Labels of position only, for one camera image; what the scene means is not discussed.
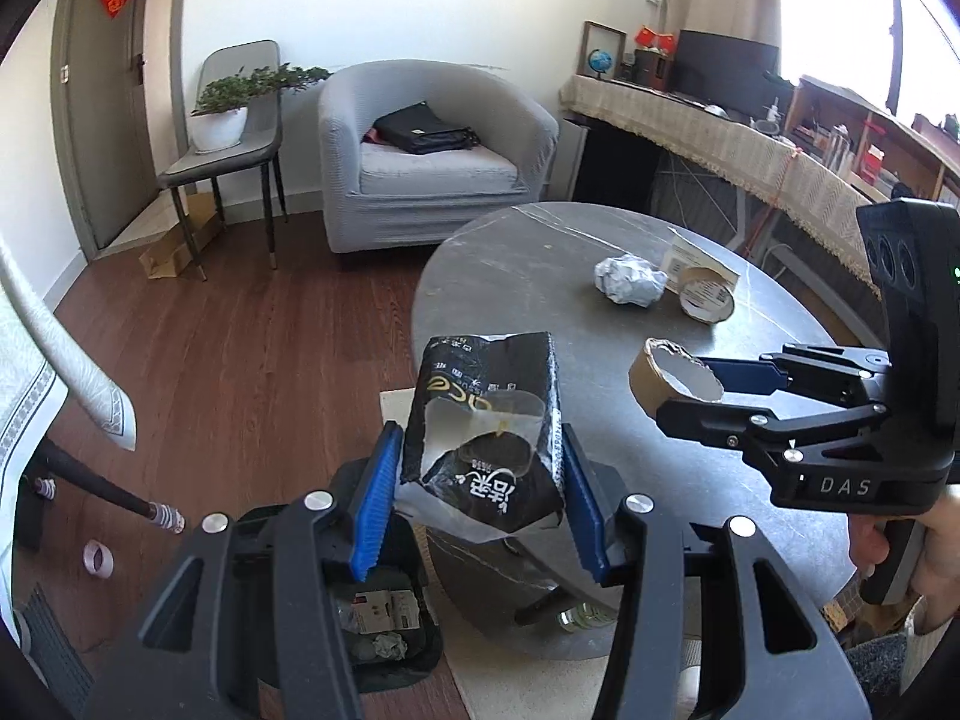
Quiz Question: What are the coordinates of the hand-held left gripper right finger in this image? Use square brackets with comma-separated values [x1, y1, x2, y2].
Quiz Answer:
[559, 424, 875, 720]

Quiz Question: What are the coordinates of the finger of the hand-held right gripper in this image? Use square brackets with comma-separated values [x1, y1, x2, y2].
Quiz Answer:
[656, 397, 893, 479]
[697, 343, 893, 406]

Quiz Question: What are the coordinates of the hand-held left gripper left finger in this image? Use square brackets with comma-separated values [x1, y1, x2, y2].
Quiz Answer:
[82, 420, 406, 720]

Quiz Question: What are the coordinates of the black trash bin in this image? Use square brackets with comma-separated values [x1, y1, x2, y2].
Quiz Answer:
[232, 461, 443, 698]

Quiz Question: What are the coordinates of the brown tape roll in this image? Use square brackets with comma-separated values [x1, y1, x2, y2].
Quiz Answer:
[679, 266, 740, 323]
[628, 337, 725, 417]

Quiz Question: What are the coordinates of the small cardboard box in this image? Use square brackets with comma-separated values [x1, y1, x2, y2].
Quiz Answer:
[664, 232, 740, 293]

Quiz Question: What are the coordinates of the torn black packaging bag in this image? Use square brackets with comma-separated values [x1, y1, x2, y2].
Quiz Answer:
[397, 331, 567, 545]

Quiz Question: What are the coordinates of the person's right forearm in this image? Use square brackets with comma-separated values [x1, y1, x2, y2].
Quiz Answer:
[900, 600, 960, 720]

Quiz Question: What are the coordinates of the person's right hand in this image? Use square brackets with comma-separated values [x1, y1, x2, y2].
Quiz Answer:
[849, 484, 960, 616]

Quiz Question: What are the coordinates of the plastic bottle with green cap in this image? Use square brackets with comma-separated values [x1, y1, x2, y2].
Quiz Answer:
[555, 604, 620, 631]

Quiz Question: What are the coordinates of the round grey marble coffee table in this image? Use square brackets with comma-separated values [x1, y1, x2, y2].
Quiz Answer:
[411, 201, 893, 661]

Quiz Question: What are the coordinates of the desk with beige fringed cloth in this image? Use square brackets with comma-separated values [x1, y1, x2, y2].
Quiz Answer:
[559, 75, 893, 293]

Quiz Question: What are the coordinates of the wooden shelf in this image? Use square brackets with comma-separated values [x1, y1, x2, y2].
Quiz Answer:
[780, 75, 960, 203]

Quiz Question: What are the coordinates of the white panel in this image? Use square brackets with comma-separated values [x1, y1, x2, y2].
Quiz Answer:
[555, 120, 590, 203]

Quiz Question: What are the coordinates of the person's leg in grey pants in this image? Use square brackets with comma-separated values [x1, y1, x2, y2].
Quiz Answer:
[844, 634, 912, 702]

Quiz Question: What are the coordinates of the black monitor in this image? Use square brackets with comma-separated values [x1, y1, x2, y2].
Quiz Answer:
[670, 30, 781, 110]

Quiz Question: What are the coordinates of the grey armchair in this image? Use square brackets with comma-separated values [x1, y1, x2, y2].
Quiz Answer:
[317, 60, 560, 256]

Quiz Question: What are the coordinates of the dark wooden speaker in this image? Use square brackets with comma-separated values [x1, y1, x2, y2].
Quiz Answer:
[634, 49, 672, 87]

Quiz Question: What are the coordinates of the flat cardboard box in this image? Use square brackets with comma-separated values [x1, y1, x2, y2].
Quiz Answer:
[139, 191, 226, 280]

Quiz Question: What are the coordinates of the black box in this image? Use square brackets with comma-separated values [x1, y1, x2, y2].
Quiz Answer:
[15, 495, 46, 552]

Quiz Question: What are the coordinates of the dark ribbed floor mat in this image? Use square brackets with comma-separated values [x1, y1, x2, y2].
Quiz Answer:
[19, 585, 95, 698]

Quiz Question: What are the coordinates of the bright window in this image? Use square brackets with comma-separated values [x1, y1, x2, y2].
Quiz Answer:
[776, 0, 960, 128]

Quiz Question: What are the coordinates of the grey chair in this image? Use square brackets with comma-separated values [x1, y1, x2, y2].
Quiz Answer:
[157, 40, 290, 282]

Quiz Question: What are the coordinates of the black handbag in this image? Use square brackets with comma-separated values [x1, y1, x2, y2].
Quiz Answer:
[373, 101, 481, 155]

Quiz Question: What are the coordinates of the potted plant in white pot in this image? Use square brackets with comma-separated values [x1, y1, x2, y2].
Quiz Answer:
[190, 66, 331, 155]

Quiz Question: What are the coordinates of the grey door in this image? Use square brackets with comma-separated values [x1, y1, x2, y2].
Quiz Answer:
[49, 0, 158, 260]

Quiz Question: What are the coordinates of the wooden picture frame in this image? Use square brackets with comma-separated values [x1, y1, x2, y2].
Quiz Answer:
[581, 21, 627, 82]

